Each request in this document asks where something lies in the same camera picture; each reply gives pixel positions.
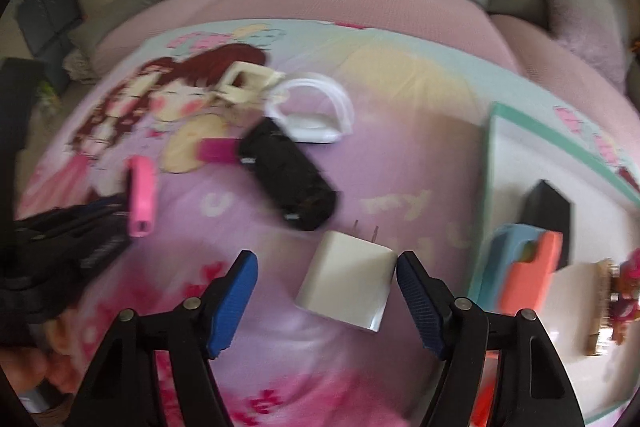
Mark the pink smart watch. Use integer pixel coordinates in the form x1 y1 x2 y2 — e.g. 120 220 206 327
127 155 156 239

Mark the blue and salmon case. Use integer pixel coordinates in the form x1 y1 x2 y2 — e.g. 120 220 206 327
476 223 563 315

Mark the gold patterned lighter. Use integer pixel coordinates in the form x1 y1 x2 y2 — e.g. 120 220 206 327
586 259 615 357

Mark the magenta lighter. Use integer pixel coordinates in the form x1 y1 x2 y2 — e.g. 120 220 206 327
196 138 240 165

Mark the teal shallow box tray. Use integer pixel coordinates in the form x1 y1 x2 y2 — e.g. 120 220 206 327
468 104 639 425

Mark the white power adapter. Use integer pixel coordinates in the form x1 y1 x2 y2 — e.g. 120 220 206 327
295 225 397 333

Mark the cream hair claw clip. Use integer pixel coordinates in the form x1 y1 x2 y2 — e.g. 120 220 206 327
214 61 284 105

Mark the black toy car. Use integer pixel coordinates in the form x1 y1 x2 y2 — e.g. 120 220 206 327
236 117 338 232

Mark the white smart watch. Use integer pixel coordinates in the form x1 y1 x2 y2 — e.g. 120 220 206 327
264 72 355 144

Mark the orange utility knife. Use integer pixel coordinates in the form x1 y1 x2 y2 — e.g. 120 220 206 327
470 350 500 427

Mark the black power adapter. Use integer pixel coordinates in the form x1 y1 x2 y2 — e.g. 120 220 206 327
520 180 574 271

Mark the person's hand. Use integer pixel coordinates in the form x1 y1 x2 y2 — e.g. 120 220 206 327
1 309 80 395

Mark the cartoon couple bed sheet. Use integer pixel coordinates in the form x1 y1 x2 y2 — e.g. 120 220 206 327
17 17 639 426

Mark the purple grey pillow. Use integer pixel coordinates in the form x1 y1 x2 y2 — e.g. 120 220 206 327
546 0 629 94

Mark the pink sofa cover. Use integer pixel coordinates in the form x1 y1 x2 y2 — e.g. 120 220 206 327
90 0 616 102

